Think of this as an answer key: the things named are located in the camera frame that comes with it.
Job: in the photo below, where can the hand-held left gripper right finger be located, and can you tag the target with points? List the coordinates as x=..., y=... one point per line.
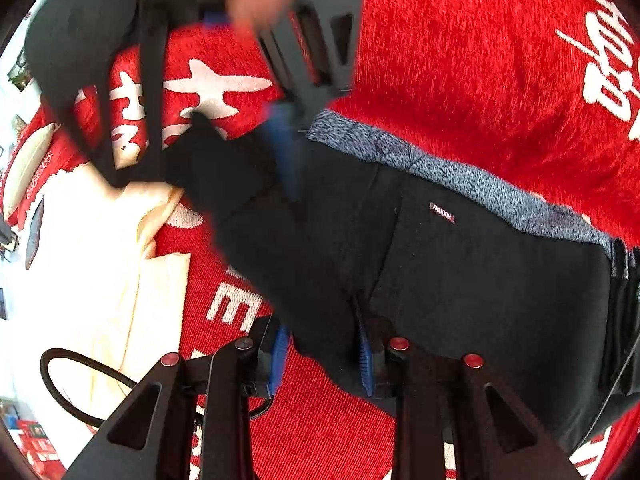
x=365, y=365

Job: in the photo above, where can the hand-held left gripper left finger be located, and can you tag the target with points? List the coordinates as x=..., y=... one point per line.
x=279, y=360

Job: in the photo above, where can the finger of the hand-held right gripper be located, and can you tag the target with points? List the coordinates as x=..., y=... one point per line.
x=287, y=150
x=216, y=19

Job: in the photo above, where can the red printed blanket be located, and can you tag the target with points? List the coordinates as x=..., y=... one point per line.
x=475, y=60

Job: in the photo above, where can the cream cloth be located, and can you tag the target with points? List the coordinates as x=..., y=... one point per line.
x=85, y=270

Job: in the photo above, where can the white pillow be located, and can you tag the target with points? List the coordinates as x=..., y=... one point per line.
x=27, y=170

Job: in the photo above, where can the stack of red boxes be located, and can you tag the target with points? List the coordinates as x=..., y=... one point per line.
x=40, y=447

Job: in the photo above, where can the dark grey flat object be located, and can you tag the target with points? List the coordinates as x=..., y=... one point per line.
x=35, y=235

